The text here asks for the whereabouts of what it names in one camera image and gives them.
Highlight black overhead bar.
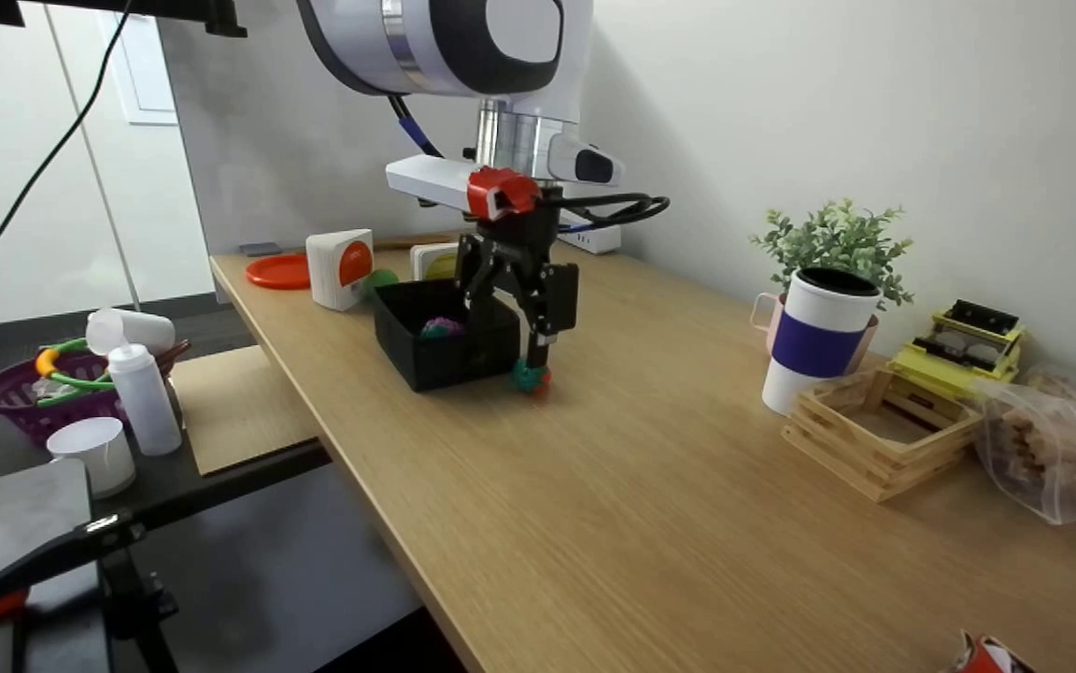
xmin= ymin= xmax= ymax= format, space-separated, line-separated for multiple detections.
xmin=0 ymin=0 xmax=250 ymax=43

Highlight black clamp with orange handle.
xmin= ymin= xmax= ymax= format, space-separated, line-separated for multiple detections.
xmin=0 ymin=501 xmax=186 ymax=673

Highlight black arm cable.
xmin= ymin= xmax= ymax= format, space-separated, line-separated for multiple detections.
xmin=385 ymin=91 xmax=446 ymax=162

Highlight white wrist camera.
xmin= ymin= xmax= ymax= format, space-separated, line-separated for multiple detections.
xmin=380 ymin=155 xmax=494 ymax=212

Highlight green plant in pink pot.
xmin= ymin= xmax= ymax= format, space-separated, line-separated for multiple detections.
xmin=752 ymin=197 xmax=918 ymax=358

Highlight brown cardboard sheet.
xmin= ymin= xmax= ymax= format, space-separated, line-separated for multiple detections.
xmin=166 ymin=342 xmax=330 ymax=484

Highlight purple plastic grapes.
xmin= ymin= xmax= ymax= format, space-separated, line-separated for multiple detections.
xmin=418 ymin=316 xmax=472 ymax=352

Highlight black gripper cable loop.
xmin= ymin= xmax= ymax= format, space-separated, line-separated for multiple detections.
xmin=548 ymin=187 xmax=675 ymax=238

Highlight black hanging cable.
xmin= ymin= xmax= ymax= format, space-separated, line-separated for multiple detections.
xmin=0 ymin=0 xmax=143 ymax=305

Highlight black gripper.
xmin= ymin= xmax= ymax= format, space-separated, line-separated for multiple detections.
xmin=456 ymin=182 xmax=587 ymax=382

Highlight black side table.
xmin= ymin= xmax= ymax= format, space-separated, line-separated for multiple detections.
xmin=0 ymin=293 xmax=335 ymax=539

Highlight orange plastic strawberry green cap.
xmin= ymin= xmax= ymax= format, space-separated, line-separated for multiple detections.
xmin=509 ymin=356 xmax=555 ymax=403

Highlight red snack packet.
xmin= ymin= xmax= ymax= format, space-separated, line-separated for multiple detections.
xmin=952 ymin=629 xmax=1039 ymax=673

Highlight wooden tray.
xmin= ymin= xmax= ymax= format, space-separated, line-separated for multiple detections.
xmin=776 ymin=368 xmax=986 ymax=508

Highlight purple plastic basket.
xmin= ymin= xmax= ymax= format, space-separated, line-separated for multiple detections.
xmin=0 ymin=338 xmax=194 ymax=450

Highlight black fabric box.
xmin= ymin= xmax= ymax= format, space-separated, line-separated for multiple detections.
xmin=370 ymin=273 xmax=529 ymax=396

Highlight yellow green toy block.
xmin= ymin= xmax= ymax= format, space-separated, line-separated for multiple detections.
xmin=887 ymin=296 xmax=1031 ymax=408

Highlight white cup with blue sleeve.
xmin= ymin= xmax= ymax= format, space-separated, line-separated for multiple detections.
xmin=760 ymin=267 xmax=887 ymax=419

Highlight white mug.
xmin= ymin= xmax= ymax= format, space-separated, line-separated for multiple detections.
xmin=81 ymin=307 xmax=181 ymax=358

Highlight green plastic tube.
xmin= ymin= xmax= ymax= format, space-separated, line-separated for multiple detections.
xmin=29 ymin=338 xmax=121 ymax=403

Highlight white plastic bottle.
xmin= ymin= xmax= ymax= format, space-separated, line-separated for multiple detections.
xmin=103 ymin=342 xmax=186 ymax=459

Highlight white board book yellow picture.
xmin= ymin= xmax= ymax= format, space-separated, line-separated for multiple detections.
xmin=406 ymin=238 xmax=465 ymax=286

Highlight grey flat sheet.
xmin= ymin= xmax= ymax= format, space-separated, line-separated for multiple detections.
xmin=0 ymin=457 xmax=101 ymax=609

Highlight clear plastic snack bag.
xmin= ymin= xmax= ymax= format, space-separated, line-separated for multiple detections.
xmin=976 ymin=374 xmax=1076 ymax=529

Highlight red camera mount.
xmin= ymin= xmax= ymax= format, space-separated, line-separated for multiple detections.
xmin=465 ymin=165 xmax=546 ymax=230

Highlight white power strip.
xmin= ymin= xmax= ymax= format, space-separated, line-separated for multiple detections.
xmin=555 ymin=219 xmax=629 ymax=260

